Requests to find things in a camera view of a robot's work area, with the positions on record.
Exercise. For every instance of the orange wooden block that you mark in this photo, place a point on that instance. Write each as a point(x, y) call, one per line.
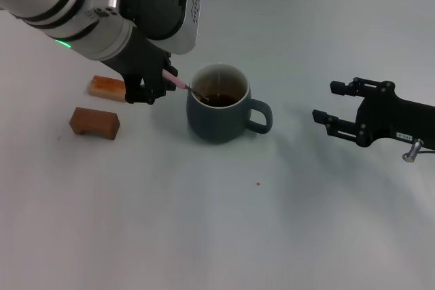
point(105, 88)

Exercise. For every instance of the dark coffee liquid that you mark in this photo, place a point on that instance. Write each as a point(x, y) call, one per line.
point(222, 101)

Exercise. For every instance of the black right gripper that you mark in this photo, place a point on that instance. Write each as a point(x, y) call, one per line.
point(397, 118)

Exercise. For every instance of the grey ceramic mug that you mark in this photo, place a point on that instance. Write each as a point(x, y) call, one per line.
point(210, 123)

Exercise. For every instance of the dark brown arched wooden block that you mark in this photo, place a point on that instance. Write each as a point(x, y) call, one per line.
point(95, 122)

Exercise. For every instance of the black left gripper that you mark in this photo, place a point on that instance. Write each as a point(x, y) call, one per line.
point(139, 55)

